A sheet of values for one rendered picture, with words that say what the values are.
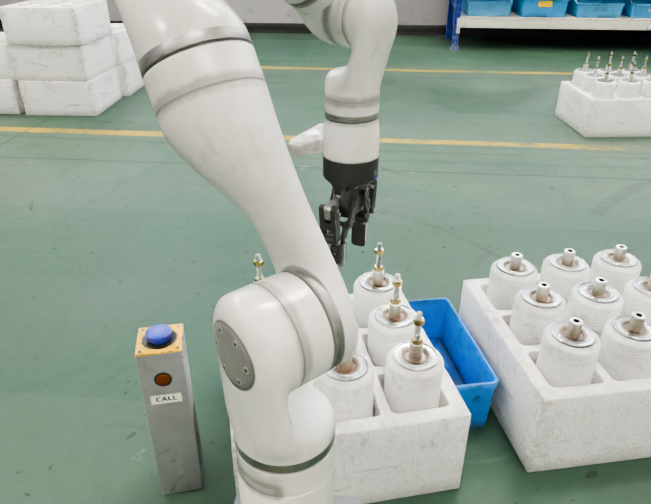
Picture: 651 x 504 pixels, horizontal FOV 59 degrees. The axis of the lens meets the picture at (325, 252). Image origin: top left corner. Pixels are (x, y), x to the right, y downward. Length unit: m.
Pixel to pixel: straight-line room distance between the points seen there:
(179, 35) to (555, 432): 0.92
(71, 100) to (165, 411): 2.62
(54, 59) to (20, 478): 2.52
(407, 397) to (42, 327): 0.99
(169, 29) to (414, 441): 0.76
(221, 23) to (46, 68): 3.02
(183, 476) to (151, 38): 0.81
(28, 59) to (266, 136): 3.08
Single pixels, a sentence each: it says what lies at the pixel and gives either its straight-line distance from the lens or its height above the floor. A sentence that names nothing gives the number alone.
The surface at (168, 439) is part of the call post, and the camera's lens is 1.04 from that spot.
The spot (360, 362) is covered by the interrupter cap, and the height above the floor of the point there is 0.25.
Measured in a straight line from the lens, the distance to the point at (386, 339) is 1.06.
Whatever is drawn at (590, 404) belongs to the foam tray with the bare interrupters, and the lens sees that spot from 1.13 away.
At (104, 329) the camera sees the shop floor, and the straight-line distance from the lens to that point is 1.56.
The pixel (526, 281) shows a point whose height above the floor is 0.24.
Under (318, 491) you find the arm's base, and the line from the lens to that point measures 0.56.
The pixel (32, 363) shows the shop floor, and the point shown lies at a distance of 1.52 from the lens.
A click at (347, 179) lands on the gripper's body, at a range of 0.76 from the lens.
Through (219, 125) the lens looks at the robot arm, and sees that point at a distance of 0.44.
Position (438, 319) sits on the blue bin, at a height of 0.06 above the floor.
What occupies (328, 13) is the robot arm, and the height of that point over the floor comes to 0.79.
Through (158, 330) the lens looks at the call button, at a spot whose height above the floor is 0.33.
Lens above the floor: 0.87
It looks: 29 degrees down
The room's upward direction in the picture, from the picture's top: straight up
